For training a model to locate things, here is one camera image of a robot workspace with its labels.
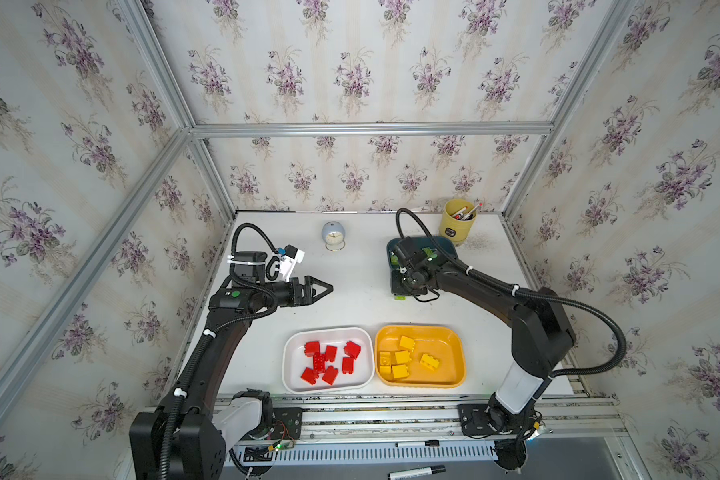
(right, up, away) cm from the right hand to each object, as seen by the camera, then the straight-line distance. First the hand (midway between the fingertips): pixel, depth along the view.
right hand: (394, 289), depth 88 cm
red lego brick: (-24, -22, -8) cm, 34 cm away
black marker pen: (+3, -38, -22) cm, 44 cm away
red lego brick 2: (-25, -17, -3) cm, 30 cm away
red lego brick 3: (-19, -18, -4) cm, 26 cm away
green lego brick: (+15, +10, +20) cm, 27 cm away
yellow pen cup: (+25, +22, +16) cm, 37 cm away
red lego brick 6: (-14, -21, -5) cm, 25 cm away
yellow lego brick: (+3, -15, -4) cm, 15 cm away
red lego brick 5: (-21, -19, -8) cm, 29 cm away
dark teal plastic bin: (+19, +13, +18) cm, 29 cm away
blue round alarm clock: (-20, +17, +17) cm, 31 cm away
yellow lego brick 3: (+9, -19, -7) cm, 22 cm away
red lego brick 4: (-18, -22, -8) cm, 30 cm away
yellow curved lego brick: (-3, -19, -4) cm, 20 cm away
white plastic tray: (-13, -15, -3) cm, 20 cm away
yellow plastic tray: (+7, -18, -6) cm, 20 cm away
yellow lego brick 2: (+2, -18, -6) cm, 19 cm away
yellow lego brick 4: (+1, -21, -8) cm, 23 cm away
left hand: (-20, +3, -14) cm, 25 cm away
